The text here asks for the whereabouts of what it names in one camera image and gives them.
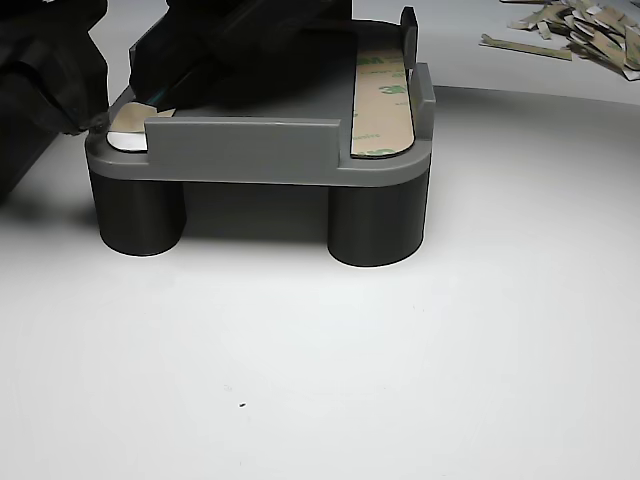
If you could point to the gripper with oval recess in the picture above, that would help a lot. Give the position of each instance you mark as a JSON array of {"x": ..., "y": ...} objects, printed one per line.
[{"x": 30, "y": 30}]

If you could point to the black printed gripper finger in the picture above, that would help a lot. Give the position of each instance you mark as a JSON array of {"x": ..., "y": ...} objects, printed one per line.
[{"x": 260, "y": 45}]

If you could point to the tan 3M protective film strip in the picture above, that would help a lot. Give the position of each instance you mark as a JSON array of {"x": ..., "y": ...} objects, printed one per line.
[
  {"x": 380, "y": 115},
  {"x": 130, "y": 117}
]

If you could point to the grey plastic fixture with legs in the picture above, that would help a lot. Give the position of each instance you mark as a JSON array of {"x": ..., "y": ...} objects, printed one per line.
[{"x": 250, "y": 145}]

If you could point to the white adhesive tape layer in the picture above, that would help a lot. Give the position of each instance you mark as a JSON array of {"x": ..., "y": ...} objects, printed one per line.
[{"x": 127, "y": 142}]

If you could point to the tan peeled film piece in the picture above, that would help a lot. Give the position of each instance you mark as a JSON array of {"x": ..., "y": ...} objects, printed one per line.
[
  {"x": 532, "y": 17},
  {"x": 632, "y": 50},
  {"x": 605, "y": 17},
  {"x": 600, "y": 52}
]

